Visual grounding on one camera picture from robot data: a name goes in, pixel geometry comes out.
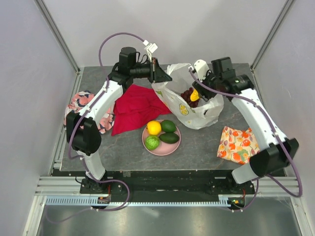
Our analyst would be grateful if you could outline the aluminium frame post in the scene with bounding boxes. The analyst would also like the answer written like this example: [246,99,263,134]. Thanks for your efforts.
[33,0,82,74]
[250,0,296,72]

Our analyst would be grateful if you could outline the yellow fake lemon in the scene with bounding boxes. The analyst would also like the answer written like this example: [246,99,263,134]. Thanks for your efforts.
[147,120,162,136]

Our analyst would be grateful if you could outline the right aluminium frame post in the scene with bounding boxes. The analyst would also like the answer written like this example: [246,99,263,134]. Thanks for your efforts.
[250,0,296,72]

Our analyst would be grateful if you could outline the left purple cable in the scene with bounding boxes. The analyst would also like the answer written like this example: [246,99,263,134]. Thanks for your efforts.
[44,32,148,223]

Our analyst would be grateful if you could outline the left aluminium frame post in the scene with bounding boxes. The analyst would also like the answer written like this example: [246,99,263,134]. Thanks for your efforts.
[33,0,82,74]

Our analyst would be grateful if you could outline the dark green fake avocado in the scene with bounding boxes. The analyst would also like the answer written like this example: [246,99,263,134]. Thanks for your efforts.
[160,120,177,132]

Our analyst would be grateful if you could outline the light green fake fruit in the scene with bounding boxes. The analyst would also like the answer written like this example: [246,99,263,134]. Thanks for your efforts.
[145,135,160,150]

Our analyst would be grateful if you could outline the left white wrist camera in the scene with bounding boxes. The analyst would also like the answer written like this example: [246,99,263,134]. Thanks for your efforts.
[143,40,158,62]

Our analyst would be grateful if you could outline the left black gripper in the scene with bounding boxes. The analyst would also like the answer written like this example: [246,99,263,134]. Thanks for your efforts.
[130,58,172,84]

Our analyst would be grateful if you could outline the dark red fake grapes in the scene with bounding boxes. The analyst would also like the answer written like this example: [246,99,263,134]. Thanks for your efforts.
[181,87,199,108]

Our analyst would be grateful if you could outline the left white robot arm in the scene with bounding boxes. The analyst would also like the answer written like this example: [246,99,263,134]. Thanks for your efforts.
[66,43,172,193]

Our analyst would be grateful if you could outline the white plastic bag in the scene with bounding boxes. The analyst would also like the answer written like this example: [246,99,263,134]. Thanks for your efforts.
[152,63,224,129]

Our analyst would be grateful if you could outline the pink navy floral cloth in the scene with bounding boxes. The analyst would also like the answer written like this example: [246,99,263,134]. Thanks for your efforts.
[63,90,115,134]

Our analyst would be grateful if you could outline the yellow orange fake fruit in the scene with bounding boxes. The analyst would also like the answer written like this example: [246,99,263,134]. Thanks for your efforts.
[190,89,200,102]

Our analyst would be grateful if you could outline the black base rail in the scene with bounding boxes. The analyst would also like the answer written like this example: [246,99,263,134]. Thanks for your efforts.
[73,169,255,197]

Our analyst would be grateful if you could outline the red cloth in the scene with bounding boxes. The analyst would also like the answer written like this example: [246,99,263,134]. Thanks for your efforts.
[111,85,171,136]

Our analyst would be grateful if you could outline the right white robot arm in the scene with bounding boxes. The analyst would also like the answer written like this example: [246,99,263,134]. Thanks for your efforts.
[189,57,299,194]

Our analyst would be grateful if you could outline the orange floral cloth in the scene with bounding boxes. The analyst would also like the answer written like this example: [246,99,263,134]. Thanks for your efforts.
[217,126,260,165]

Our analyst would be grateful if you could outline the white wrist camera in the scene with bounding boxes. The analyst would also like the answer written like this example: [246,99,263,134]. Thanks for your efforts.
[189,59,211,81]
[143,40,158,62]

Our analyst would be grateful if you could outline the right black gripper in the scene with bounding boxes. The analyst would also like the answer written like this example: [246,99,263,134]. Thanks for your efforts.
[192,68,221,102]

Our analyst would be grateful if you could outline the pink plate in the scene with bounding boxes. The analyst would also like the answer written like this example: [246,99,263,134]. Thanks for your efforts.
[142,120,181,156]

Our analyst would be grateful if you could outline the white slotted cable duct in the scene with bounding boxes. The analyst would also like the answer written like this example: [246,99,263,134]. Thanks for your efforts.
[46,195,245,207]

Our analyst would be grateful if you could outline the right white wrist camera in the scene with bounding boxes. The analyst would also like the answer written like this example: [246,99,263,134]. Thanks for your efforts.
[189,59,211,81]

